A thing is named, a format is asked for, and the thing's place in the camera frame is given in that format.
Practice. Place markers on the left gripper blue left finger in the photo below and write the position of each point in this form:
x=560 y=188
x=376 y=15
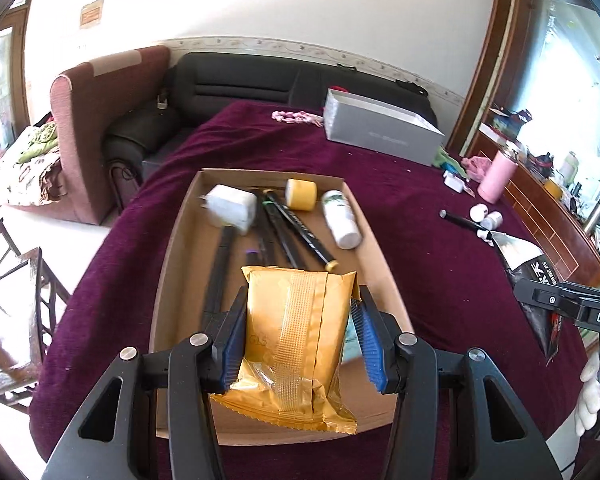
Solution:
x=227 y=331

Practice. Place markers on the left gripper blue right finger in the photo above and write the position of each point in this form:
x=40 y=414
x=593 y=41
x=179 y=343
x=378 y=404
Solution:
x=377 y=333

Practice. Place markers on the teal tissue pack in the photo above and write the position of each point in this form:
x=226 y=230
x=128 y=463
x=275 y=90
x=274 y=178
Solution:
x=351 y=347

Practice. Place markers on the orange-capped black marker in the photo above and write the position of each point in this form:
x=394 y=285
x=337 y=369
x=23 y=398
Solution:
x=216 y=282

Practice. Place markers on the yellow snack packet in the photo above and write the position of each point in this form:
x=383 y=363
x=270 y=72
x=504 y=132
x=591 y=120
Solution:
x=296 y=322

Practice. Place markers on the purple-capped black marker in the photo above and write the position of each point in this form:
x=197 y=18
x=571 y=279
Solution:
x=264 y=253

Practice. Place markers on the black crab snack packet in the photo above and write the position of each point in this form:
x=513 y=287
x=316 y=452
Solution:
x=524 y=260

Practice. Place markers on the green-capped black marker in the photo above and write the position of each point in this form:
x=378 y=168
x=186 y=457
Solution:
x=290 y=250

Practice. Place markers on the yellow-capped black marker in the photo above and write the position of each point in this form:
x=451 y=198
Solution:
x=309 y=239

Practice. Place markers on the large white charger plug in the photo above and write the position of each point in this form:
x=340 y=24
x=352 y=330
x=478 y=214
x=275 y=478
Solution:
x=229 y=206

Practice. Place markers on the white gloved right hand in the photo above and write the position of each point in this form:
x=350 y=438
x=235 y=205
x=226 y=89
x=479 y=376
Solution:
x=588 y=403

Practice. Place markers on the wooden headboard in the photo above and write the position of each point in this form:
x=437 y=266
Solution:
x=570 y=250

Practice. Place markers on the steel thermos on shelf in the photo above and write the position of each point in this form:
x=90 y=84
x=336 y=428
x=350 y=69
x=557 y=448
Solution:
x=593 y=219

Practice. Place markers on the cardboard tray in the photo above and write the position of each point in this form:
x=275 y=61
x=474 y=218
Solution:
x=186 y=271

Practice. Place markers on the white bottle green label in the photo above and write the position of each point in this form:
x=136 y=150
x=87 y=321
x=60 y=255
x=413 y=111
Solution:
x=340 y=219

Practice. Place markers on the maroon bedspread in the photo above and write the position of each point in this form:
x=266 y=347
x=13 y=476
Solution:
x=454 y=286

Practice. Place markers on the white spray bottle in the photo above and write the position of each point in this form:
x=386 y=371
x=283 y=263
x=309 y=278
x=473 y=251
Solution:
x=485 y=235

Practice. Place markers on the white pill bottle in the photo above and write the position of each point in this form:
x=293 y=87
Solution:
x=492 y=221

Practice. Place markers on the grey-capped black marker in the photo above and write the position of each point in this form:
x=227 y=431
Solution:
x=461 y=221

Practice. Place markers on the white bottle red label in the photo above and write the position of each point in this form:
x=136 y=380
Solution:
x=478 y=212

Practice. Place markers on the pink thermos bottle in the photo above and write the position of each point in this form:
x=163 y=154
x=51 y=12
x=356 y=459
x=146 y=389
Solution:
x=502 y=168

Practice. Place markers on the small white charger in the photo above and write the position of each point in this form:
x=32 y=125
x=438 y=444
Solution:
x=454 y=182

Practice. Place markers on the pink cloth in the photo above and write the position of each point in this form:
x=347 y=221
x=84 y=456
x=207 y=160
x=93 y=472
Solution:
x=476 y=167

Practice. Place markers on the green cloth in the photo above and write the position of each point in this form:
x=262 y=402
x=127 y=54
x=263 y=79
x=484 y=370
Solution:
x=442 y=159

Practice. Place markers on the grey shoe box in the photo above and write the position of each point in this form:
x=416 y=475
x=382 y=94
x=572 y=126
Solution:
x=381 y=127

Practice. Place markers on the floral cloth pile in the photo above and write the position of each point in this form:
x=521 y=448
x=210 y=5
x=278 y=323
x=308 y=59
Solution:
x=30 y=170

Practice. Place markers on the maroon armchair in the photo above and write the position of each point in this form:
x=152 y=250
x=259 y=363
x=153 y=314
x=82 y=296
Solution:
x=84 y=101

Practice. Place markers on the metal frame chair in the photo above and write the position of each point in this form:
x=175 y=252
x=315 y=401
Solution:
x=30 y=293

